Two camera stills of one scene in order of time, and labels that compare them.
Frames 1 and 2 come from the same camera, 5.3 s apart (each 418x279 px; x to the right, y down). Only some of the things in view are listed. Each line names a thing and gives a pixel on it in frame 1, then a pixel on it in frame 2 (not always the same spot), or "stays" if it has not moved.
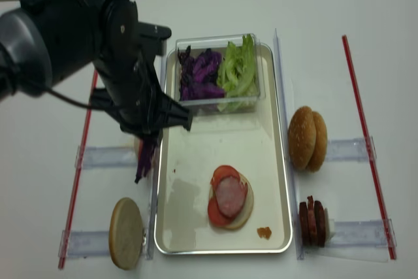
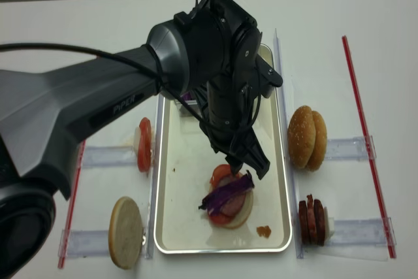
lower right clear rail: (364, 233) stays
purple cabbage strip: (148, 146) -> (226, 192)
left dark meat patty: (304, 224) stays
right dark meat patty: (320, 224) stays
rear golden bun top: (321, 143) stays
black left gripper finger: (156, 138) -> (255, 157)
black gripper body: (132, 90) -> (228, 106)
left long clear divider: (155, 188) stays
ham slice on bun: (230, 194) stays
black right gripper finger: (145, 138) -> (235, 164)
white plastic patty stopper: (329, 227) stays
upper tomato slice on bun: (224, 171) stays
